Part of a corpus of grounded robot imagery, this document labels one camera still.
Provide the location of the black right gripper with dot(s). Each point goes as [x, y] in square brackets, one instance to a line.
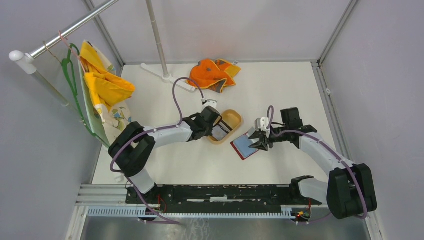
[264, 139]

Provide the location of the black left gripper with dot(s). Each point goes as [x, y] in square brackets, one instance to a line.
[209, 133]

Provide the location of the red leather card holder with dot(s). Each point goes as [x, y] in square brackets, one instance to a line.
[241, 145]

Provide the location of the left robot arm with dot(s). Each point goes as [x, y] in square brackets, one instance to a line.
[131, 150]

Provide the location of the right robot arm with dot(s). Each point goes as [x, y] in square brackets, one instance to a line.
[349, 190]

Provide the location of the silver VIP card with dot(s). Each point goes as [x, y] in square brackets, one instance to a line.
[219, 133]

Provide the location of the orange yellow cloth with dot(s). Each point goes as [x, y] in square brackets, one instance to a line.
[214, 74]

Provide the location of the white rack stand base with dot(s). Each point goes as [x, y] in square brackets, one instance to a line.
[157, 70]

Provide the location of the vertical metal pole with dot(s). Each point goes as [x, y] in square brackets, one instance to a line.
[156, 34]

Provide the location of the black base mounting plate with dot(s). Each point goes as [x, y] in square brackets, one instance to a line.
[219, 199]

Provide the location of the yellow patterned hanging cloth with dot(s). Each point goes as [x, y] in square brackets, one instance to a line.
[105, 94]

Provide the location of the green clothes hanger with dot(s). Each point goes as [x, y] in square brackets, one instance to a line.
[88, 115]

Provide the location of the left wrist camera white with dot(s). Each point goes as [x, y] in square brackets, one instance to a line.
[209, 103]

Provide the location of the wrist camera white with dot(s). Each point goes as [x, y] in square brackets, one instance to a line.
[209, 103]
[262, 124]

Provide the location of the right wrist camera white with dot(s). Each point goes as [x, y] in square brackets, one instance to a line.
[262, 124]

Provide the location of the metal hanging rail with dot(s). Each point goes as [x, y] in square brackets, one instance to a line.
[25, 60]

